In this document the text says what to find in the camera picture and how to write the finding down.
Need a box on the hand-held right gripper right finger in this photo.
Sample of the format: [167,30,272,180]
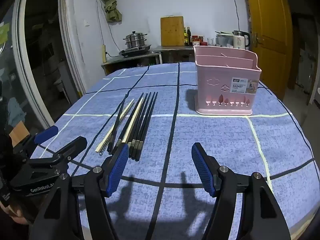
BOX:
[191,142,292,240]

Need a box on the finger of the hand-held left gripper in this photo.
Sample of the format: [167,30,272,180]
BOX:
[27,137,87,174]
[12,126,59,160]

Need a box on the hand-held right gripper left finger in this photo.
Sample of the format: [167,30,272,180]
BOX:
[31,144,129,240]

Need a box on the cream wooden chopstick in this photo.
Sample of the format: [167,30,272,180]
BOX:
[121,97,144,144]
[95,99,135,153]

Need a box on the bundle of black chopsticks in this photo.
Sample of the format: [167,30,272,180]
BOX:
[107,92,159,162]

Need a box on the pink plastic utensil basket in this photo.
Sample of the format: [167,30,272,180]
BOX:
[194,46,262,116]

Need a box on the person's left hand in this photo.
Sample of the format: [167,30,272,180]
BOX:
[0,202,28,225]

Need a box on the blue checked tablecloth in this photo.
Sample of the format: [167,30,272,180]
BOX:
[30,62,317,240]

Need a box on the low steel shelf table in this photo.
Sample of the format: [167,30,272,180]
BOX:
[101,51,161,76]

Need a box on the white sliding glass door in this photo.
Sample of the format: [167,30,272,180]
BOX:
[0,0,87,140]

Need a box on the steel cooktop stove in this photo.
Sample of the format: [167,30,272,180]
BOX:
[118,44,152,57]

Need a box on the stainless steel steamer pot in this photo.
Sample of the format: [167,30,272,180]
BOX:
[122,31,148,49]

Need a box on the steel kitchen table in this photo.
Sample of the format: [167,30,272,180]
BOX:
[149,45,200,64]

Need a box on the white plastic container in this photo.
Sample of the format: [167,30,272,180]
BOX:
[215,32,234,48]

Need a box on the white electric kettle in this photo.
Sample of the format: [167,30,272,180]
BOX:
[232,30,251,50]

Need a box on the green hanging curtain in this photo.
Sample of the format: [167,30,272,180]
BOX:
[97,0,123,22]

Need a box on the wooden cutting board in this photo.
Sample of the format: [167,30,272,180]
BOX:
[160,16,185,47]

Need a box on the yellow wooden door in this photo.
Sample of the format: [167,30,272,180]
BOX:
[244,0,293,100]

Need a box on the brass door handle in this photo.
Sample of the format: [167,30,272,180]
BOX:
[252,33,266,47]

